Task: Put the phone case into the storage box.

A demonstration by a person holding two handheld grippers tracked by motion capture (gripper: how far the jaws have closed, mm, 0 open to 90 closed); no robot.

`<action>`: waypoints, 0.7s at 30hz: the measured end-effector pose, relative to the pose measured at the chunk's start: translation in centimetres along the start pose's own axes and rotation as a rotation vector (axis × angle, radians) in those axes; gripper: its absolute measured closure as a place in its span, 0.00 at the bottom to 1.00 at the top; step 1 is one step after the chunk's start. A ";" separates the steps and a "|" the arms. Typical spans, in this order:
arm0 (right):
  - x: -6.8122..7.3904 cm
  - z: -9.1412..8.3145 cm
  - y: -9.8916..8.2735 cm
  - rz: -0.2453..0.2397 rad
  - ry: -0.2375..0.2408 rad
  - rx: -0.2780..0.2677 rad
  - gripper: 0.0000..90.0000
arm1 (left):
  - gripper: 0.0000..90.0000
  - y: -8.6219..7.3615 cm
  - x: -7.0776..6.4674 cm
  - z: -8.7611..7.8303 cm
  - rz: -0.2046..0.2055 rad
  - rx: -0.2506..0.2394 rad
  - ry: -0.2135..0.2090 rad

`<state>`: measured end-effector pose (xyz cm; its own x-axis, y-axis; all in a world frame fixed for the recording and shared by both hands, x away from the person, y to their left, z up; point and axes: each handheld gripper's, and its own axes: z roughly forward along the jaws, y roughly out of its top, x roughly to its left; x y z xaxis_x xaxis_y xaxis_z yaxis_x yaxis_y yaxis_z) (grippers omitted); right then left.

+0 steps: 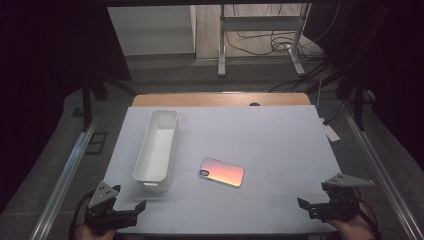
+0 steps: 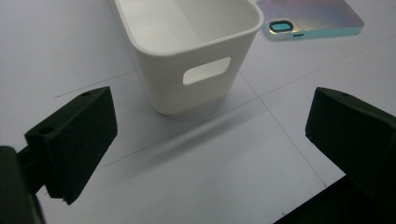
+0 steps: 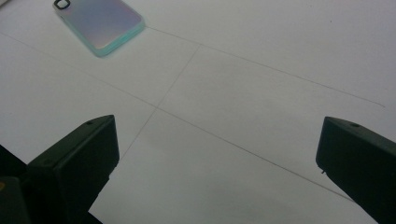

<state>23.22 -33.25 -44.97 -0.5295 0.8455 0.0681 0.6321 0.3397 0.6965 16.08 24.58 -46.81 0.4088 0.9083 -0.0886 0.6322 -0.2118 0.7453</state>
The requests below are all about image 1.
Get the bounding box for iridescent phone case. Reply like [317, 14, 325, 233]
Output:
[198, 157, 246, 188]

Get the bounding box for black stand post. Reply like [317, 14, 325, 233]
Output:
[80, 75, 94, 132]

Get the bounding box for tangle of black cables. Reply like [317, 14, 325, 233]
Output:
[225, 29, 323, 58]

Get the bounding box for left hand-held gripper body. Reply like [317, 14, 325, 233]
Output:
[83, 180, 140, 236]

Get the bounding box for aluminium rail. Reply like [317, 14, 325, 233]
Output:
[340, 99, 424, 240]
[29, 117, 100, 240]

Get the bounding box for wooden table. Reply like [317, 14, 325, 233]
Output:
[131, 92, 312, 108]

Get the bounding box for black floor cable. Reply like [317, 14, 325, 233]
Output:
[268, 61, 338, 94]

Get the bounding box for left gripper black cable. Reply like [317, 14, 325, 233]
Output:
[68, 188, 98, 240]

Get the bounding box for white cabinet panel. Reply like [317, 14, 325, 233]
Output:
[107, 4, 198, 57]

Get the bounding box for person's left hand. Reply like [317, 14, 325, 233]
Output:
[74, 225, 118, 240]

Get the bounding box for grey metal desk frame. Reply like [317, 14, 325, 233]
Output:
[217, 3, 312, 78]

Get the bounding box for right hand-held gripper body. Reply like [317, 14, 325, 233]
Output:
[308, 172, 376, 224]

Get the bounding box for person's right hand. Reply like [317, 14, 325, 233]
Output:
[327, 203, 376, 240]

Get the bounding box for white power strip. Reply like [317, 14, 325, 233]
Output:
[319, 117, 341, 143]

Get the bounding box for white plastic storage box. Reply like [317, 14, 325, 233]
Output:
[132, 109, 180, 193]

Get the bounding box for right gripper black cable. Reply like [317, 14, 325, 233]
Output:
[356, 188, 382, 240]

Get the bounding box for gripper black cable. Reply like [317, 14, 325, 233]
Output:
[68, 188, 98, 240]
[356, 188, 382, 240]

